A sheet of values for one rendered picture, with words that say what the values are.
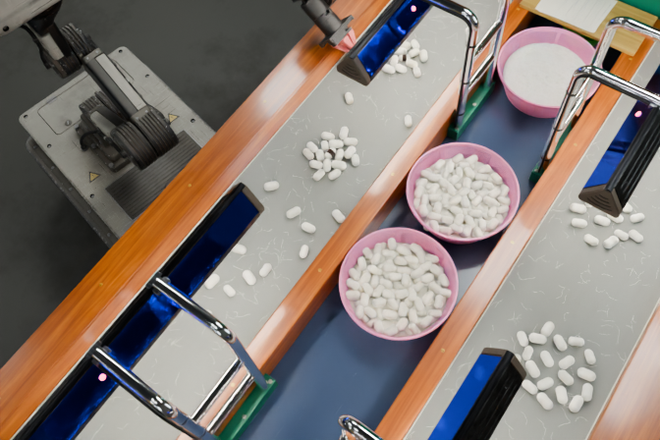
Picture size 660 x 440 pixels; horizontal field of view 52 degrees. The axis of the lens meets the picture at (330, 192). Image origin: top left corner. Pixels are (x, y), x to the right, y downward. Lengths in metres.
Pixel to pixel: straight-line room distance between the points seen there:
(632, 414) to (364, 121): 0.91
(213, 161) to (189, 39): 1.37
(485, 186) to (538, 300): 0.30
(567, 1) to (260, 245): 1.07
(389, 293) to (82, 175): 1.07
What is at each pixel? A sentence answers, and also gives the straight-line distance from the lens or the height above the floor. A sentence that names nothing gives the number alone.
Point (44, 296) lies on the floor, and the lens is 2.63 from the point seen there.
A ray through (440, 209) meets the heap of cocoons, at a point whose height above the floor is 0.74.
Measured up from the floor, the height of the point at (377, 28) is 1.11.
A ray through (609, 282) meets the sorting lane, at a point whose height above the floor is 0.74.
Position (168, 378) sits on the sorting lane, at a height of 0.74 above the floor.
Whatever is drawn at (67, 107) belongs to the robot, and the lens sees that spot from 2.36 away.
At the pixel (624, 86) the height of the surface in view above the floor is 1.12.
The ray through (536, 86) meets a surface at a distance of 1.89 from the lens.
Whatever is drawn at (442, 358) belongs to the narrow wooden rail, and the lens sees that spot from 1.50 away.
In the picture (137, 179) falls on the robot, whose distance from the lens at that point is 2.12.
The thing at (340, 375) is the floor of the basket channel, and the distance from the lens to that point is 1.58.
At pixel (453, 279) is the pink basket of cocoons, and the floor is 0.76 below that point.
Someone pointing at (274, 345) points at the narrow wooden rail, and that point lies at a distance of 1.52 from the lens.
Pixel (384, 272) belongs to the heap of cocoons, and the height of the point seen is 0.73.
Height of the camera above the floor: 2.21
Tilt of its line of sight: 61 degrees down
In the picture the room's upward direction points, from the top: 9 degrees counter-clockwise
